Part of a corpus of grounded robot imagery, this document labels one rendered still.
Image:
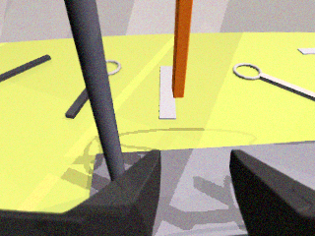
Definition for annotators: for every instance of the orange handle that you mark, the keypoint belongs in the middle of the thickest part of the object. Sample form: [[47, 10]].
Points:
[[181, 46]]

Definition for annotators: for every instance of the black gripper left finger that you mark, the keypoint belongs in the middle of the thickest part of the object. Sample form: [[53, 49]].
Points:
[[125, 207]]

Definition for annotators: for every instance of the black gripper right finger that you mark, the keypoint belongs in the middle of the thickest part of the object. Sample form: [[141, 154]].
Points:
[[270, 202]]

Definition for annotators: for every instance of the grey handle with white loop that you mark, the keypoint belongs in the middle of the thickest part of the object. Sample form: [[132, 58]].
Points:
[[80, 101], [16, 71]]

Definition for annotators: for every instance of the white ring with flat handle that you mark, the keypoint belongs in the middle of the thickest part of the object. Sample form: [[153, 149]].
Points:
[[275, 81]]

